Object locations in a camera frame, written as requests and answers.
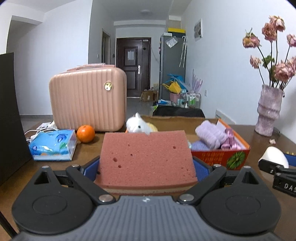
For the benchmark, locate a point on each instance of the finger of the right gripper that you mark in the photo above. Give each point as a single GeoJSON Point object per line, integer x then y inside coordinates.
{"type": "Point", "coordinates": [275, 169]}
{"type": "Point", "coordinates": [291, 159]}

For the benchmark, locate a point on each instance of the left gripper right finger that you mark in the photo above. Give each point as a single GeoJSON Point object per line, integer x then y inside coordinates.
{"type": "Point", "coordinates": [209, 179]}

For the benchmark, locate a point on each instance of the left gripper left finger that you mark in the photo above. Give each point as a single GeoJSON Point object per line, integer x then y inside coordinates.
{"type": "Point", "coordinates": [83, 178]}

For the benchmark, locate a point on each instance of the lavender fluffy towel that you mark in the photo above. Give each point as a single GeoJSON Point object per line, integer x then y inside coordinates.
{"type": "Point", "coordinates": [210, 134]}

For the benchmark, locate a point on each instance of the purple satin pouch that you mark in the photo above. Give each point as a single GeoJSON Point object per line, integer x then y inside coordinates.
{"type": "Point", "coordinates": [230, 143]}

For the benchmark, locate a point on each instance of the pink layered sponge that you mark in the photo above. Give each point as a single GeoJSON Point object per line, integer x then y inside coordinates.
{"type": "Point", "coordinates": [141, 164]}

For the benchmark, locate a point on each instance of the yellow white alpaca plush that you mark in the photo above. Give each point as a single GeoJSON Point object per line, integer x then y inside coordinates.
{"type": "Point", "coordinates": [136, 124]}

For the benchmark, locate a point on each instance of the purple linen sachet bag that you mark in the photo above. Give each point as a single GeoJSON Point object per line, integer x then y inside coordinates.
{"type": "Point", "coordinates": [199, 146]}

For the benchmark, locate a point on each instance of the fallen rose petal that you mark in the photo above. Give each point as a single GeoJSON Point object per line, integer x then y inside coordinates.
{"type": "Point", "coordinates": [272, 141]}

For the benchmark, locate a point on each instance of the red cardboard box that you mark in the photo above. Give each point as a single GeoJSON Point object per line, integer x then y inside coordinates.
{"type": "Point", "coordinates": [222, 150]}

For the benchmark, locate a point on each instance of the blue tissue pack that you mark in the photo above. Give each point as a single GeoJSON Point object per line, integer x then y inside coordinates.
{"type": "Point", "coordinates": [57, 145]}

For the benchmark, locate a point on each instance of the orange fruit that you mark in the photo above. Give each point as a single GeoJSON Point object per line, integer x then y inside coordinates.
{"type": "Point", "coordinates": [85, 133]}

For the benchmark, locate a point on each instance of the pink textured vase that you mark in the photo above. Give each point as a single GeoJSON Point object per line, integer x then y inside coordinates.
{"type": "Point", "coordinates": [269, 106]}

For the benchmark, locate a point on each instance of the white board on floor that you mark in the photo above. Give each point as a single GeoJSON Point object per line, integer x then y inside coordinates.
{"type": "Point", "coordinates": [223, 117]}

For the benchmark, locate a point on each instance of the black paper bag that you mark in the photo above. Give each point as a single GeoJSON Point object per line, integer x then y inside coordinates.
{"type": "Point", "coordinates": [14, 148]}

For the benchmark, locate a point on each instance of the black chair back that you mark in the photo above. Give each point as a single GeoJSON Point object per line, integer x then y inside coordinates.
{"type": "Point", "coordinates": [163, 110]}

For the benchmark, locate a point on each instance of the pink ribbed suitcase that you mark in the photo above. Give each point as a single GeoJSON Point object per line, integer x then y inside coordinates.
{"type": "Point", "coordinates": [91, 94]}

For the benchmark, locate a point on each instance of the brown cardboard box on floor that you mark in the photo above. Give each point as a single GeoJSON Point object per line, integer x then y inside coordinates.
{"type": "Point", "coordinates": [149, 95]}

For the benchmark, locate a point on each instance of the grey refrigerator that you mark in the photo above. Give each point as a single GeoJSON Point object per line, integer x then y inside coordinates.
{"type": "Point", "coordinates": [171, 57]}

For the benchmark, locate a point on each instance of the dark brown entrance door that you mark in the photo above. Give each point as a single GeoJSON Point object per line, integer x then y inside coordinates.
{"type": "Point", "coordinates": [133, 56]}

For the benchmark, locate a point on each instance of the yellow box on fridge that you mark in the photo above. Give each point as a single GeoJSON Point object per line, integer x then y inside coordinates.
{"type": "Point", "coordinates": [176, 31]}

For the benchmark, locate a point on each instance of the wire storage cart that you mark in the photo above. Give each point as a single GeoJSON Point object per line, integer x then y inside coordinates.
{"type": "Point", "coordinates": [189, 100]}

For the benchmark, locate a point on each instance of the white wall electrical panel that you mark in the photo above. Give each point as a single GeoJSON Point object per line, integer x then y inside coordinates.
{"type": "Point", "coordinates": [198, 30]}

